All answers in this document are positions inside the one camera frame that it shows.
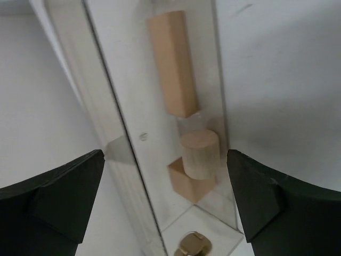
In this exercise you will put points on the wood cube block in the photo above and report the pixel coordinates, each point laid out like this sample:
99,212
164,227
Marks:
189,188

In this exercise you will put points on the long rectangular wood block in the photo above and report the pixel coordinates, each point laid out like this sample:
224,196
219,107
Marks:
169,38

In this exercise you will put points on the clear plastic box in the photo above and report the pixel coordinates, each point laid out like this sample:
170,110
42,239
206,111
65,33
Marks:
107,49

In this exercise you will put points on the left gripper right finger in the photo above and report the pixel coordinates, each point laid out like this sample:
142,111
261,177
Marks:
282,215

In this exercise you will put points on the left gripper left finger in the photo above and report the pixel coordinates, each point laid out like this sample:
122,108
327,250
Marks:
48,214

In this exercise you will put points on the wood cylinder block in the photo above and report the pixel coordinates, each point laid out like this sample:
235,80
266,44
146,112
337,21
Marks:
200,154

